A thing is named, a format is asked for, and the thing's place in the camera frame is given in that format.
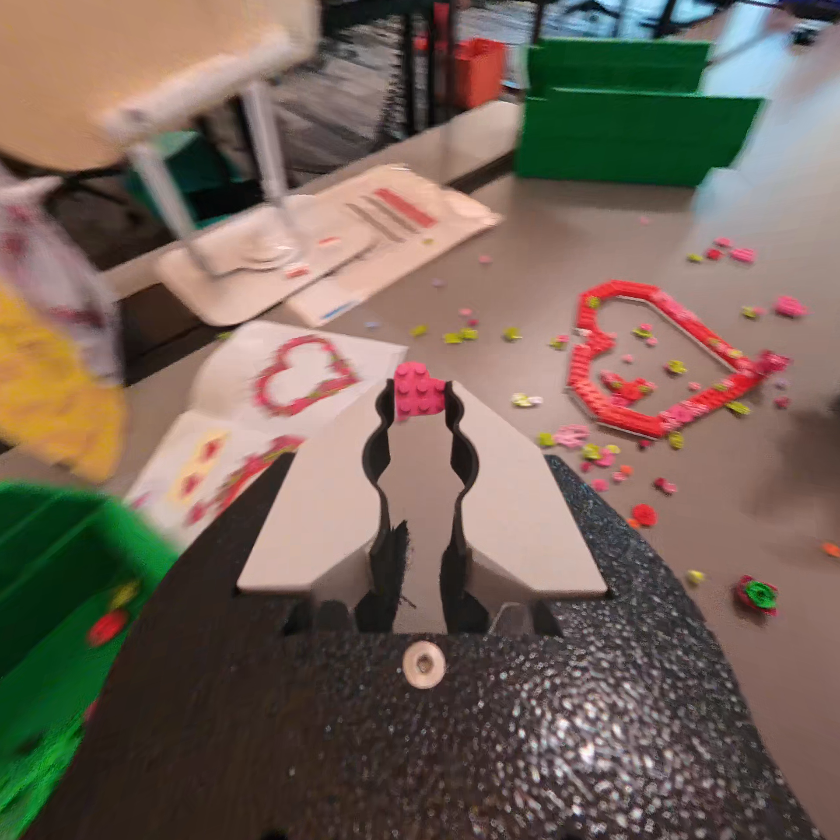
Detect green plastic bin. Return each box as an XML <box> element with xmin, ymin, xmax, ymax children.
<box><xmin>514</xmin><ymin>88</ymin><xmax>767</xmax><ymax>189</ymax></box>
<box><xmin>0</xmin><ymin>482</ymin><xmax>181</xmax><ymax>840</ymax></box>
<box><xmin>527</xmin><ymin>38</ymin><xmax>714</xmax><ymax>94</ymax></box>

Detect scattered loose lego pieces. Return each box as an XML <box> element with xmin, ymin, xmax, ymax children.
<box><xmin>364</xmin><ymin>217</ymin><xmax>840</xmax><ymax>588</ymax></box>

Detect lego instruction booklet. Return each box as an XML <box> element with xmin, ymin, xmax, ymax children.
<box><xmin>123</xmin><ymin>319</ymin><xmax>409</xmax><ymax>534</ymax></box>

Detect red lego heart frame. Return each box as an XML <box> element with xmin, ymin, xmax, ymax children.
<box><xmin>563</xmin><ymin>280</ymin><xmax>793</xmax><ymax>441</ymax></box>

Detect green and red lego flower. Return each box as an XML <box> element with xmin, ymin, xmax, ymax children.
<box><xmin>735</xmin><ymin>575</ymin><xmax>780</xmax><ymax>618</ymax></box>

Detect white plastic bag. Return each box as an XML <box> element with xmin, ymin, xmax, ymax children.
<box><xmin>287</xmin><ymin>163</ymin><xmax>505</xmax><ymax>329</ymax></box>

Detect yellow lego box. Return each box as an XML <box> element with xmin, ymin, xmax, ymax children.
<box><xmin>0</xmin><ymin>167</ymin><xmax>130</xmax><ymax>484</ymax></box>

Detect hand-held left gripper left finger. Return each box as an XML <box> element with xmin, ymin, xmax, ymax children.
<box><xmin>236</xmin><ymin>379</ymin><xmax>411</xmax><ymax>634</ymax></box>

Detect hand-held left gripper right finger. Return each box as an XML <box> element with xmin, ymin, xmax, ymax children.
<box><xmin>437</xmin><ymin>381</ymin><xmax>609</xmax><ymax>634</ymax></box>

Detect magenta lego plate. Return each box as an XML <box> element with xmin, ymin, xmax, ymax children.
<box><xmin>394</xmin><ymin>361</ymin><xmax>448</xmax><ymax>422</ymax></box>

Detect orange plastic bin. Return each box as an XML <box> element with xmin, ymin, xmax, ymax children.
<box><xmin>455</xmin><ymin>37</ymin><xmax>508</xmax><ymax>110</ymax></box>

